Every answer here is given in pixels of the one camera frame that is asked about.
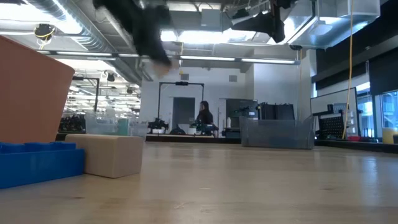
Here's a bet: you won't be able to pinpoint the dark grey translucent bin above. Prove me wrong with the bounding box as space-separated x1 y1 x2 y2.
238 115 316 151

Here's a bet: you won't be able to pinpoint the rack of black equipment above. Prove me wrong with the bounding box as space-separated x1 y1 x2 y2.
58 114 86 134

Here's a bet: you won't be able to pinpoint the black ceiling cable reel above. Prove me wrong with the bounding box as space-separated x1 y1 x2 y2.
34 23 56 41

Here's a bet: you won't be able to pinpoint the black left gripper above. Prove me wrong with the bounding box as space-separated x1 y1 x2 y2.
93 0 173 67

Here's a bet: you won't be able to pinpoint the thick yellow cable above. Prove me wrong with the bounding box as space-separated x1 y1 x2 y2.
341 0 355 140

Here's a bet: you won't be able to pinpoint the grey door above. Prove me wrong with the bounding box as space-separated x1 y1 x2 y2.
172 96 196 134

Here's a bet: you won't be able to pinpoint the black cabinet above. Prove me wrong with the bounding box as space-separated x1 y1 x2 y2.
226 98 259 139

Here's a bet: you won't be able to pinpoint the person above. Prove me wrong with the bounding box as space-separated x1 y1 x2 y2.
195 100 218 137

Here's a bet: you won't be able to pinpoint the rectangular silver air duct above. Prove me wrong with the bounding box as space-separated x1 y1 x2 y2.
289 0 382 50

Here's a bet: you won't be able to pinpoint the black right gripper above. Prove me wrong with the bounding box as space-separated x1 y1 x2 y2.
232 0 296 44

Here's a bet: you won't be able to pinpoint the yellow container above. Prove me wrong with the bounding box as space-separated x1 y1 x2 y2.
381 127 398 145

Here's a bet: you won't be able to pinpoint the clear plastic bin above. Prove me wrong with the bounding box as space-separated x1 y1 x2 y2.
84 110 149 140

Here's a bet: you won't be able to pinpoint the long linear ceiling light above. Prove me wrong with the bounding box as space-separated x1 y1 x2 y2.
37 49 301 65

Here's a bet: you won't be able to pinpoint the round ribbed silver duct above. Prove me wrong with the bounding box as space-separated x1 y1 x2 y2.
27 0 155 85

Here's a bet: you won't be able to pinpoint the black window blind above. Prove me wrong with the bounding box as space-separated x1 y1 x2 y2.
368 54 398 96

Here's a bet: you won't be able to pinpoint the black pegboard panel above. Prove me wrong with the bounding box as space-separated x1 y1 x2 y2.
318 112 346 140

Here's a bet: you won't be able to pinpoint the orange plastic bin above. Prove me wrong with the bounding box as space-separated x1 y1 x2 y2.
0 35 75 144

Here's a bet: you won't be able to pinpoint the plain wooden block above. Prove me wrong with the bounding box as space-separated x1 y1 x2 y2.
64 133 145 179

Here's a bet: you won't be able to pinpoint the black distant rig frame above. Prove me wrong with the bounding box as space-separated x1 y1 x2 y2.
72 76 101 113
157 81 205 135

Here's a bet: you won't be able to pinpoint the blue toy brick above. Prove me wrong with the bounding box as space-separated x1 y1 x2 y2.
0 141 86 190

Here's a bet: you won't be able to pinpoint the black storage crates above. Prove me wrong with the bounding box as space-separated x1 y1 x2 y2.
257 102 295 121

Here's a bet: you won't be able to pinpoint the hanging yellow plug cable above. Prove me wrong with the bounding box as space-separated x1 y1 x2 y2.
178 42 185 75

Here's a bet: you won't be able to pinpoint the green toy brick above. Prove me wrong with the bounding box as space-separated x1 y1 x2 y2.
117 118 130 137

